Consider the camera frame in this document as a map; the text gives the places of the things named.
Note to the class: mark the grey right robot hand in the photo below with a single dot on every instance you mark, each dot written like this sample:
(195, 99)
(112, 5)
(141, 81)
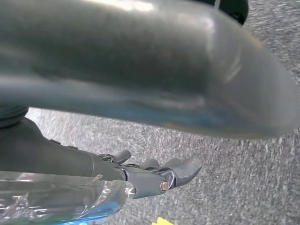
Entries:
(117, 62)

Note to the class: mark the clear plastic film wrap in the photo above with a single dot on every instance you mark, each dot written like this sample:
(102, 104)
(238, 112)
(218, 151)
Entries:
(58, 198)

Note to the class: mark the yellow floor tape square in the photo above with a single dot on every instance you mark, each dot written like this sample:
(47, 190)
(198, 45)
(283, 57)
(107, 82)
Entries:
(163, 221)

